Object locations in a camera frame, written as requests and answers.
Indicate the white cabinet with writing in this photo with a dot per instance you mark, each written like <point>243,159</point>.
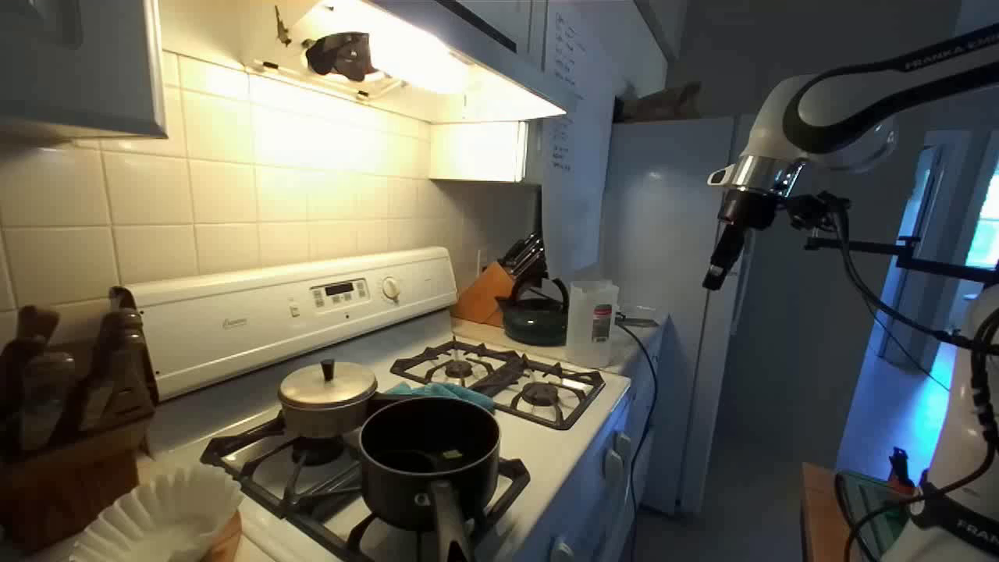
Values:
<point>581,103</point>

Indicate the small silver lidded pot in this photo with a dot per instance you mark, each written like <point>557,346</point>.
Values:
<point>330,400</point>

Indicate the white base cabinet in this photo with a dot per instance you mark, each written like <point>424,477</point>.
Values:
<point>647,417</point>

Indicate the black saucepan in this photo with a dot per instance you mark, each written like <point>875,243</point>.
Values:
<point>415,438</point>

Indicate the white refrigerator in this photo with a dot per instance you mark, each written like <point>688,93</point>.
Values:
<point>665,259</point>

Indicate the white gas stove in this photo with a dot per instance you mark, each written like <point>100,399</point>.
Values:
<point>261,312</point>

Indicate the dark wooden knife block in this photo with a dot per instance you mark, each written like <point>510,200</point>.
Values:
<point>65,489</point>

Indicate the grey upper cabinet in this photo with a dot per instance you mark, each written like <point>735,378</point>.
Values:
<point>72,64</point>

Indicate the white coffee filter stack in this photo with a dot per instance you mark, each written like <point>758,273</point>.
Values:
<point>156,517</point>

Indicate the black double burner grate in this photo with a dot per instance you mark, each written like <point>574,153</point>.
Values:
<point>502,375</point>
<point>261,455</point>

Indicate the black hood lamp fixture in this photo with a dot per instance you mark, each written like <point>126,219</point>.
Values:
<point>341,53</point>

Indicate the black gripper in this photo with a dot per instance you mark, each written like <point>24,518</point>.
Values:
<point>751,210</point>

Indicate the translucent plastic pitcher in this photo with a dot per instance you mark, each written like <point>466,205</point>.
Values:
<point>581,324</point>

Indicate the orange wooden knife block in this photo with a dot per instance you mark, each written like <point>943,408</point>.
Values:
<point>483,299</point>

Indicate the green slotted mounting plate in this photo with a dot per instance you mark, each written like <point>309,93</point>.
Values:
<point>869,517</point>

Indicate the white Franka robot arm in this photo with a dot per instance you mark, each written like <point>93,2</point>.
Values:
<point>863,103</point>

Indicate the white range hood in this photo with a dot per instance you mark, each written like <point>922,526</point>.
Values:
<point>489,81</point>

